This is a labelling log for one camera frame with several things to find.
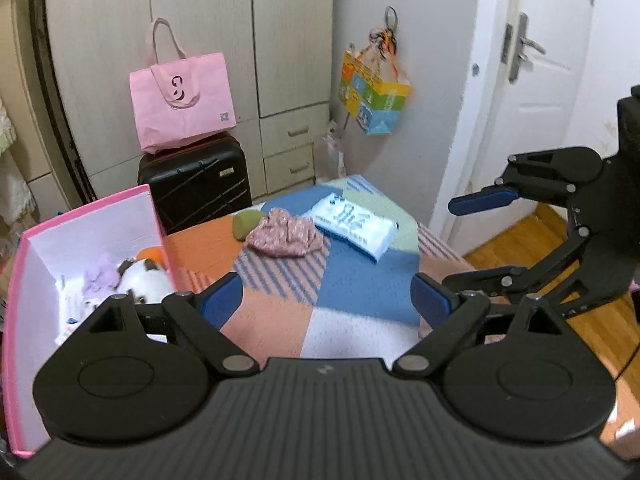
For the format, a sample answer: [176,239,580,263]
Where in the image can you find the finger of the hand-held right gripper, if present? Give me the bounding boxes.
[442,227,592,311]
[448,146,608,216]

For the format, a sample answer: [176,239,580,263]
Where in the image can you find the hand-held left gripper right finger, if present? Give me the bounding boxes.
[394,272,568,377]

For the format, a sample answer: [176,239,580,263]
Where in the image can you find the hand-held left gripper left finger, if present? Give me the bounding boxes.
[70,271,258,377]

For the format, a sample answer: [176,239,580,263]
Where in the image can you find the white patched plush toy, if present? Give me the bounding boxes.
[117,257,174,306]

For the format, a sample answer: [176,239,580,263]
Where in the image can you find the purple plush toy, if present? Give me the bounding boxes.
[82,252,123,293]

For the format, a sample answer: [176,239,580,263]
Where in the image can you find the pink cardboard box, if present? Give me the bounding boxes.
[2,184,178,458]

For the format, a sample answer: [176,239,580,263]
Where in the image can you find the small tissue packet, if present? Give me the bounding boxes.
[55,275,101,346]

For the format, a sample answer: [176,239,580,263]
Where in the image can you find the green plush toy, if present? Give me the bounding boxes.
[231,208,268,242]

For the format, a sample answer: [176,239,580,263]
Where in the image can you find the patchwork blanket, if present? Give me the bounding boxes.
[162,175,481,361]

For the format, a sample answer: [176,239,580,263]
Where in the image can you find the floral fabric pouch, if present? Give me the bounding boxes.
[245,207,325,259]

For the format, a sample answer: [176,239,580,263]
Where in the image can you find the white wet wipes pack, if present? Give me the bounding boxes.
[300,192,400,261]

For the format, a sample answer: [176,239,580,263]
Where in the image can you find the black suitcase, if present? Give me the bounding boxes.
[137,130,252,236]

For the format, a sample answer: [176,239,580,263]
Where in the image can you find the white door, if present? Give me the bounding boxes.
[430,0,596,241]

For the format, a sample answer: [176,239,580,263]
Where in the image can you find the colourful gift bag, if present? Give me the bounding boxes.
[340,42,412,136]

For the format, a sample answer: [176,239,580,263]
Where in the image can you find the hanging white tags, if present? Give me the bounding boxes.
[322,120,348,181]

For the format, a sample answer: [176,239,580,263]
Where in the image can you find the pink tote bag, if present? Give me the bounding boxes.
[129,17,238,155]

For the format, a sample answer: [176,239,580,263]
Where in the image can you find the white green fleece jacket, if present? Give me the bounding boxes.
[0,100,33,226]

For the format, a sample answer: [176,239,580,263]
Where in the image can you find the beige wardrobe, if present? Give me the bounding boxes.
[12,0,336,211]

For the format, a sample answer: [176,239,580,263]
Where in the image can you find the metal door handle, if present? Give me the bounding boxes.
[507,12,547,83]

